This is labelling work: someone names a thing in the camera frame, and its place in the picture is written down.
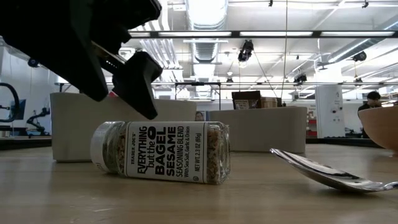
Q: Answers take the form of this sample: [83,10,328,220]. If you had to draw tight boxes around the blue background monitor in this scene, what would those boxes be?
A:
[9,98,27,121]

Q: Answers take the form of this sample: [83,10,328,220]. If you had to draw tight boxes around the silver ceiling duct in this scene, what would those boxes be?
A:
[326,37,382,63]

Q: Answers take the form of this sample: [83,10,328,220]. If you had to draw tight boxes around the grey plastic bin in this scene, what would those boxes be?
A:
[208,106,308,154]
[50,92,197,162]

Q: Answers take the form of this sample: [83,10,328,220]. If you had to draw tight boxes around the bagel seasoning glass jar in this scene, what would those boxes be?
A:
[90,120,231,185]

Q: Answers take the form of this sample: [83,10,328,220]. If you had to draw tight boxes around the person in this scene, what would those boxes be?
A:
[357,90,382,139]

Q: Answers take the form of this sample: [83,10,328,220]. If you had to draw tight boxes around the black background cable loop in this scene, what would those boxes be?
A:
[0,82,21,124]

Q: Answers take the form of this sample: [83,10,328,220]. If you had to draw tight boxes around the white pillar box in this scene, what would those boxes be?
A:
[315,84,345,139]

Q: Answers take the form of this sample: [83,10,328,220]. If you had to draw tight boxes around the all-metal silver spoon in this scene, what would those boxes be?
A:
[269,147,398,193]

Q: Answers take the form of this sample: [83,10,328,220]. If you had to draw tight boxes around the peach plastic bowl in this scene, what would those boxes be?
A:
[358,105,398,153]

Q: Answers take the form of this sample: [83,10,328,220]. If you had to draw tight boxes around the thin hanging wire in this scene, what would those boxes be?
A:
[281,0,289,99]

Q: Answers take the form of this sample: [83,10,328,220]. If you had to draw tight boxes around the brown taco mix packet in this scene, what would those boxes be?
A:
[231,90,262,110]

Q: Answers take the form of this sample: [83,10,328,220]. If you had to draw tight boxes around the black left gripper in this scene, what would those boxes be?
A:
[0,0,164,121]

